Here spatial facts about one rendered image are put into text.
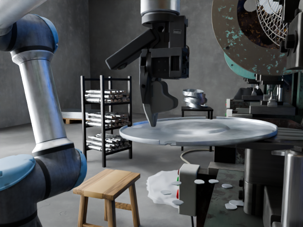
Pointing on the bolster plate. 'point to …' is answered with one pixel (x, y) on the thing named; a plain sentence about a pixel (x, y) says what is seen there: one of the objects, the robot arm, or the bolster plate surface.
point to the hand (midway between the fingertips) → (149, 120)
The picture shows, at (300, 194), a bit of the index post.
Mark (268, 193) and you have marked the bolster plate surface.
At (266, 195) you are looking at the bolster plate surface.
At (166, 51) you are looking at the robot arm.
